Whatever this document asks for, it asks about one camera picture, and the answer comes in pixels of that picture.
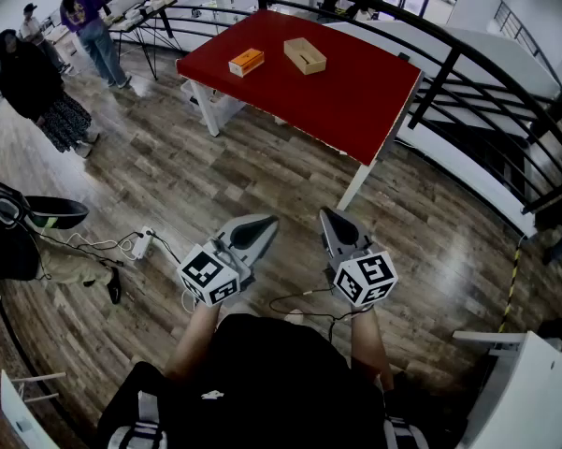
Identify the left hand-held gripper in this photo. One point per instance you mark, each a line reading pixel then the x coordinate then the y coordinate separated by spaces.
pixel 206 274

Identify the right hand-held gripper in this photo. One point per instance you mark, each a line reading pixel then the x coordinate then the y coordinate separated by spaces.
pixel 364 279

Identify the orange box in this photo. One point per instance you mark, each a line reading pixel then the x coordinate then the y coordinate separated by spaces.
pixel 246 62

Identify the wooden tray box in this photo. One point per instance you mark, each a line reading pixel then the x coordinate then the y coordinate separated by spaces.
pixel 308 61

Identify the person's right forearm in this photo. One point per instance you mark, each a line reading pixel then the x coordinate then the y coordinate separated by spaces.
pixel 369 344

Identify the person's left forearm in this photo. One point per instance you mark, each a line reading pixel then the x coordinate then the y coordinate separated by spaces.
pixel 196 339

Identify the small black square block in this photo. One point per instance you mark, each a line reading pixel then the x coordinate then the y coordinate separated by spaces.
pixel 403 56

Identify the white power strip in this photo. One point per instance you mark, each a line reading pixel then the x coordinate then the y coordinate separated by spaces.
pixel 141 245

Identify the red top white table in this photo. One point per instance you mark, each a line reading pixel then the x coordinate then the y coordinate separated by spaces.
pixel 327 101

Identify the person's black shirt torso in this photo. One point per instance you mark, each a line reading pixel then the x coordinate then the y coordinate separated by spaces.
pixel 271 381

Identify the yellow black striped tape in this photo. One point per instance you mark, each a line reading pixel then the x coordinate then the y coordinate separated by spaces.
pixel 512 288

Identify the black metal railing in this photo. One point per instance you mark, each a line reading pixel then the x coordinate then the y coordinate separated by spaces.
pixel 453 59

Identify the white cabinet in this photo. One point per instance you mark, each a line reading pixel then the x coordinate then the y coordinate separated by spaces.
pixel 533 391

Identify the black stair handrail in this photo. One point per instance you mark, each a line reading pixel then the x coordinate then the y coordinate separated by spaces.
pixel 516 28

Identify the black frame desk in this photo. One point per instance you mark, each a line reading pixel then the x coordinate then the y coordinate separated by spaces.
pixel 135 17

